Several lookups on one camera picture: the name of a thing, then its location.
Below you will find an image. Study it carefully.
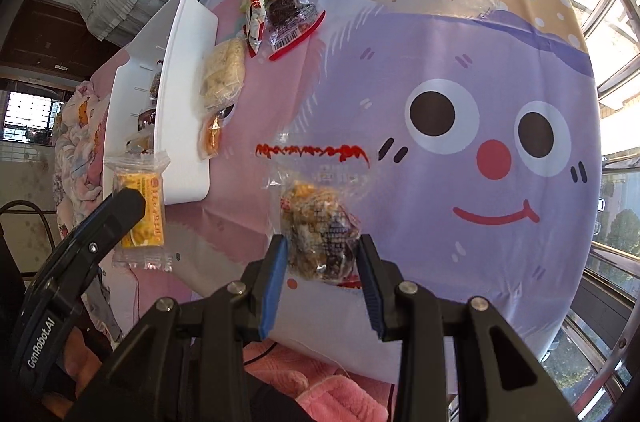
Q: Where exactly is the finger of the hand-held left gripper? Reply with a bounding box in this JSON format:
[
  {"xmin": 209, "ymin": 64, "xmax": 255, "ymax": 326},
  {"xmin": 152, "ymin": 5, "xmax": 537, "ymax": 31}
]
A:
[{"xmin": 66, "ymin": 187, "xmax": 147, "ymax": 259}]

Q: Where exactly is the clear nut cluster packet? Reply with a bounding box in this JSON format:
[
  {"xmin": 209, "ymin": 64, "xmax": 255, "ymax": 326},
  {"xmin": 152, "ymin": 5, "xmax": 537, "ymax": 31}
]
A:
[{"xmin": 254, "ymin": 141, "xmax": 372, "ymax": 289}]

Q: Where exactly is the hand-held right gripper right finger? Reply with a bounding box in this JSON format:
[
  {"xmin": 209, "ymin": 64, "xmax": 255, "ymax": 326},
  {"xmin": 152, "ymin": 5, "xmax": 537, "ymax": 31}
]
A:
[{"xmin": 355, "ymin": 232, "xmax": 577, "ymax": 422}]

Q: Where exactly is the metal window grille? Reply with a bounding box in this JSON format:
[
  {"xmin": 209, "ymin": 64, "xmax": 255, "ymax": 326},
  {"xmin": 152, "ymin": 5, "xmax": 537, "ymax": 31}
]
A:
[{"xmin": 539, "ymin": 0, "xmax": 640, "ymax": 404}]

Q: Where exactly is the dark cloth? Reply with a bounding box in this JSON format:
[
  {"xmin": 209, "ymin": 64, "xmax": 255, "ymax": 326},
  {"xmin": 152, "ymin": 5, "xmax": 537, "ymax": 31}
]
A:
[{"xmin": 245, "ymin": 377, "xmax": 321, "ymax": 422}]

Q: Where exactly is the white plastic bin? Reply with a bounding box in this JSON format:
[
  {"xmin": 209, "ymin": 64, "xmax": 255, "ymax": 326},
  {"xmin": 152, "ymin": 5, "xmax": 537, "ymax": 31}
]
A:
[{"xmin": 102, "ymin": 0, "xmax": 221, "ymax": 206}]

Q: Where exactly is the red white striped packet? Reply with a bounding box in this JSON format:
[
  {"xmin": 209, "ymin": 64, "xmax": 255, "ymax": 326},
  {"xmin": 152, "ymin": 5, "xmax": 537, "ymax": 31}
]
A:
[{"xmin": 239, "ymin": 0, "xmax": 269, "ymax": 56}]

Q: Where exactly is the small barred window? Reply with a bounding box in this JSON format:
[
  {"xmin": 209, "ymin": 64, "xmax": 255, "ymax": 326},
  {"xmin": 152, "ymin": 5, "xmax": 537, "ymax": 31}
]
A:
[{"xmin": 0, "ymin": 89, "xmax": 57, "ymax": 144}]

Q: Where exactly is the yellow cracker packet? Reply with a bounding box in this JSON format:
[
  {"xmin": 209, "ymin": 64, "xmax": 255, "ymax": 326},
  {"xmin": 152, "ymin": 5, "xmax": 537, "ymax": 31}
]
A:
[{"xmin": 102, "ymin": 151, "xmax": 174, "ymax": 273}]

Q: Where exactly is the pile of mixed wrappers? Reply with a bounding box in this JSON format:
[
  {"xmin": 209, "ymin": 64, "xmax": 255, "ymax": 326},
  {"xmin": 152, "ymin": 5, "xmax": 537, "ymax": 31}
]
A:
[{"xmin": 124, "ymin": 61, "xmax": 164, "ymax": 156}]

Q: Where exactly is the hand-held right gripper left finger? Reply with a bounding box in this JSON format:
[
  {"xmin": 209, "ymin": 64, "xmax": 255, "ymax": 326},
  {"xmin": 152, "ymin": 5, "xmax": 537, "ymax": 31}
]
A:
[{"xmin": 65, "ymin": 233, "xmax": 290, "ymax": 422}]

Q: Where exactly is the dark snack packet red edge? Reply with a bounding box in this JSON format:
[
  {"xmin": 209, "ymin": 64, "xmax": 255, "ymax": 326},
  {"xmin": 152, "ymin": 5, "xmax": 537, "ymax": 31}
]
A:
[{"xmin": 264, "ymin": 0, "xmax": 327, "ymax": 64}]

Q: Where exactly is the pink fuzzy garment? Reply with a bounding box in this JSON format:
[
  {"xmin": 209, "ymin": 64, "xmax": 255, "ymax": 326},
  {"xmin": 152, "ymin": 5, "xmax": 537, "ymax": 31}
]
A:
[{"xmin": 244, "ymin": 341, "xmax": 402, "ymax": 422}]

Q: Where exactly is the printed blanket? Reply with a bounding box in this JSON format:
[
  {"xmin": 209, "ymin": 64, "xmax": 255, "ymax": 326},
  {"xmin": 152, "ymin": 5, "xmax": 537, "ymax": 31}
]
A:
[{"xmin": 52, "ymin": 79, "xmax": 121, "ymax": 244}]

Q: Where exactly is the black metal chair frame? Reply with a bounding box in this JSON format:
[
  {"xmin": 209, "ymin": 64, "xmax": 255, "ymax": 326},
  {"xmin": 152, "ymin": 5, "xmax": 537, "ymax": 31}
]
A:
[{"xmin": 0, "ymin": 199, "xmax": 62, "ymax": 274}]

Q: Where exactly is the pink bed sheet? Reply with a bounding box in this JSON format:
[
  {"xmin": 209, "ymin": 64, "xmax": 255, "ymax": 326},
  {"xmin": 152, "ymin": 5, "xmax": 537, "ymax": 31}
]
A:
[{"xmin": 89, "ymin": 66, "xmax": 132, "ymax": 104}]

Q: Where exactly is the pale rice cracker packet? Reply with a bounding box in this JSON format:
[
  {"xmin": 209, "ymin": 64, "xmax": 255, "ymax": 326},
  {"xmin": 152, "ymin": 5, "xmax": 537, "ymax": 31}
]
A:
[{"xmin": 199, "ymin": 37, "xmax": 249, "ymax": 111}]

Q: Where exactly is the printed cartoon tablecloth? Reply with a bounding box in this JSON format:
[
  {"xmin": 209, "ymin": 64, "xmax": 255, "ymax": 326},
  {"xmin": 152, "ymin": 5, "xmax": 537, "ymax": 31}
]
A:
[{"xmin": 165, "ymin": 0, "xmax": 607, "ymax": 384}]

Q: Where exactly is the small orange snack packet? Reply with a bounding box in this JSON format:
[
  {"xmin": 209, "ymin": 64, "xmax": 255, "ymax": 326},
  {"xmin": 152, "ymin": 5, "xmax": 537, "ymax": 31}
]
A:
[{"xmin": 198, "ymin": 104, "xmax": 236, "ymax": 161}]

